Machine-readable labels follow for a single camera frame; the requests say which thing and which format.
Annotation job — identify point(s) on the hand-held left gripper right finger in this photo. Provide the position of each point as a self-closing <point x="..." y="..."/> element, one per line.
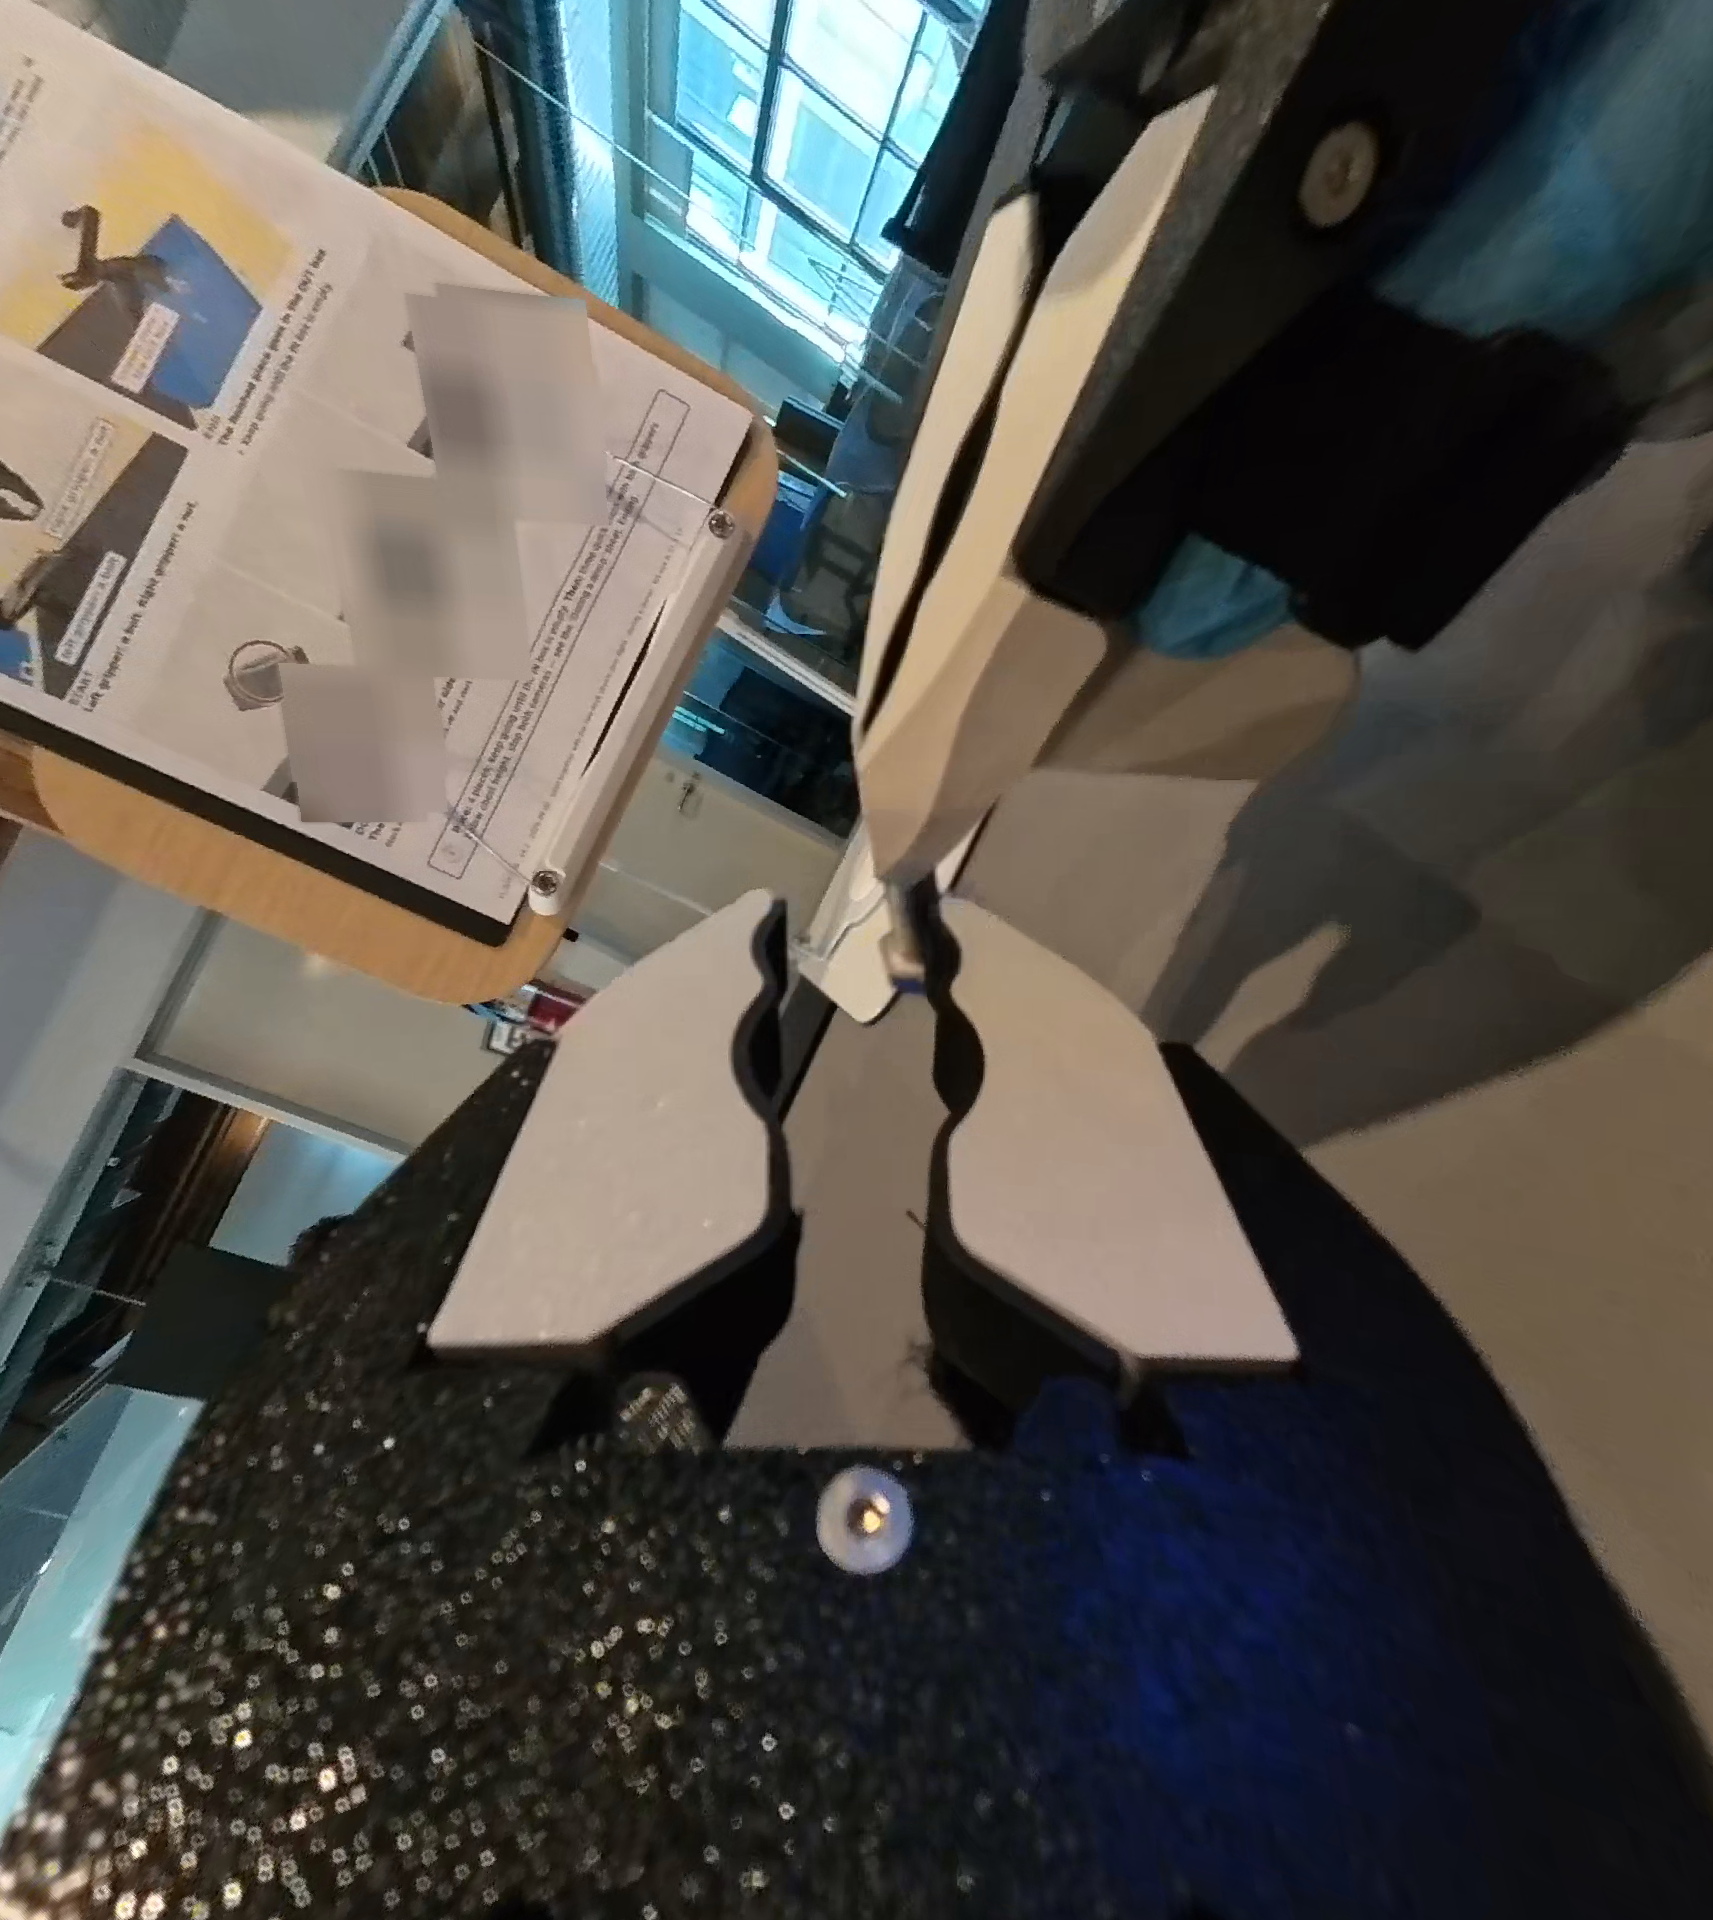
<point x="1110" y="1201"/>

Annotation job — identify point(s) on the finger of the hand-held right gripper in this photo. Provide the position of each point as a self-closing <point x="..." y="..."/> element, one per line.
<point x="1007" y="660"/>
<point x="953" y="420"/>

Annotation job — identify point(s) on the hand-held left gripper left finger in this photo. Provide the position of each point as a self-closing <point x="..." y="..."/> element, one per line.
<point x="616" y="1184"/>

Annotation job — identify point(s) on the steel hex bolt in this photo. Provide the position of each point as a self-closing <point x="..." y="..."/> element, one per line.
<point x="901" y="944"/>

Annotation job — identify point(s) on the person's right hand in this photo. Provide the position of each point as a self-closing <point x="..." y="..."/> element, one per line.
<point x="1215" y="601"/>

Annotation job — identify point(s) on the black white marker tag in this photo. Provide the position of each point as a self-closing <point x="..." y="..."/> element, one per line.
<point x="504" y="1034"/>

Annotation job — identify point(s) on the red fire extinguisher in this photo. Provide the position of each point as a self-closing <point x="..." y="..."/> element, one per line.
<point x="562" y="1003"/>

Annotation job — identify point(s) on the paned window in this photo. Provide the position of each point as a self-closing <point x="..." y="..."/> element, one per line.
<point x="796" y="135"/>

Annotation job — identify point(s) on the instruction sheet on wooden stand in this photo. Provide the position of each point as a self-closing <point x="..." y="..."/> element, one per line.
<point x="390" y="930"/>

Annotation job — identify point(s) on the printed instruction sheet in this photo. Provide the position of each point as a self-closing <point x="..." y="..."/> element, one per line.
<point x="271" y="451"/>

